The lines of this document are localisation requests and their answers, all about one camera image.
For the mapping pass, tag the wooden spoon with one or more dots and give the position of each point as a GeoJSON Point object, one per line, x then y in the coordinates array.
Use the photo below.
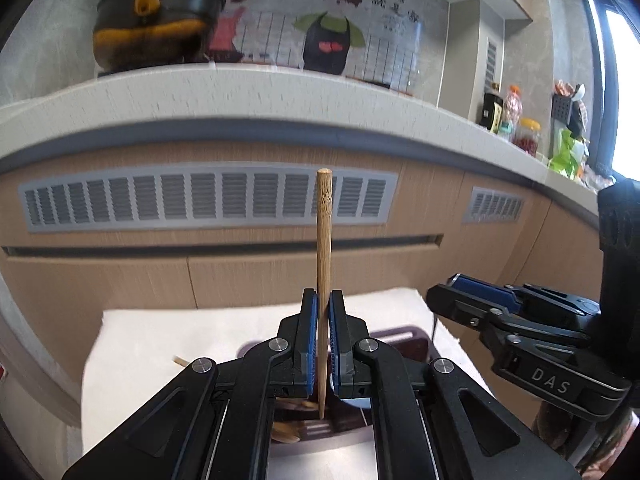
{"type": "Point", "coordinates": [285, 432]}

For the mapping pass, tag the large grey vent grille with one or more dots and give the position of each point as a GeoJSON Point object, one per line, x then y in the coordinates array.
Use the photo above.
{"type": "Point", "coordinates": [200, 200]}

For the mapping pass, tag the black utensil holder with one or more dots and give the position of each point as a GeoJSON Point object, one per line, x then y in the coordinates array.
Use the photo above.
{"type": "Point", "coordinates": [562, 107]}

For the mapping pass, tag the green plastic bag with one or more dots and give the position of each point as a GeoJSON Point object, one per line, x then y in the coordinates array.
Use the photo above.
{"type": "Point", "coordinates": [565, 155]}

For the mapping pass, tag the small grey vent grille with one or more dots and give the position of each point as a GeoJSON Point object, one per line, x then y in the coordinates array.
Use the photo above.
{"type": "Point", "coordinates": [492, 205]}

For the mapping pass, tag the maroon utensil tray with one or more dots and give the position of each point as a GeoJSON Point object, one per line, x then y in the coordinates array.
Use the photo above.
{"type": "Point", "coordinates": [405, 342]}

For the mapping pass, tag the cartoon wall poster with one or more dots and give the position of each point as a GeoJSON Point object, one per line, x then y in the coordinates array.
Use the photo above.
{"type": "Point", "coordinates": [325, 35]}

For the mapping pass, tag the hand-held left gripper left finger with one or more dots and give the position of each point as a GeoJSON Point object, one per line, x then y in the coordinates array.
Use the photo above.
{"type": "Point", "coordinates": [311, 345]}

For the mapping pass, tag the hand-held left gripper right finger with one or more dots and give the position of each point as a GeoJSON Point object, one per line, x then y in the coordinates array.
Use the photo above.
{"type": "Point", "coordinates": [334, 345]}

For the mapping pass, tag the plastic bottle with orange cap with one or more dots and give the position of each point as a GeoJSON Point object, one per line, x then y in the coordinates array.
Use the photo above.
{"type": "Point", "coordinates": [512, 107]}

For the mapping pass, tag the glass jar with orange lid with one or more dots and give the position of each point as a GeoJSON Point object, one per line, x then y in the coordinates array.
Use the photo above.
{"type": "Point", "coordinates": [527, 140]}

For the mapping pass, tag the wooden chopstick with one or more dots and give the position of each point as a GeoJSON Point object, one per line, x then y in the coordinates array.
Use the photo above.
{"type": "Point", "coordinates": [180, 360]}
{"type": "Point", "coordinates": [324, 235]}

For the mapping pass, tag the window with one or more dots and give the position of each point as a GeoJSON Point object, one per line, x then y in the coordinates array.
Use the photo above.
{"type": "Point", "coordinates": [625, 85]}

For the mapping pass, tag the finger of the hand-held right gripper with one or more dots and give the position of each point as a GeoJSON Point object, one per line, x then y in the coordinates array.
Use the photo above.
{"type": "Point", "coordinates": [460, 305]}
{"type": "Point", "coordinates": [480, 286]}

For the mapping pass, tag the white cloth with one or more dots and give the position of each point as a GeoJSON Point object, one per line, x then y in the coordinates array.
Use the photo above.
{"type": "Point", "coordinates": [150, 330]}

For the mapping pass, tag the wooden kitchen cabinet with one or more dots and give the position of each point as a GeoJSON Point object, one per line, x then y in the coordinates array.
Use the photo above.
{"type": "Point", "coordinates": [150, 270]}

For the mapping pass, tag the grey stone kitchen counter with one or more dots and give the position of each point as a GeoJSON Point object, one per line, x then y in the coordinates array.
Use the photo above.
{"type": "Point", "coordinates": [250, 95]}

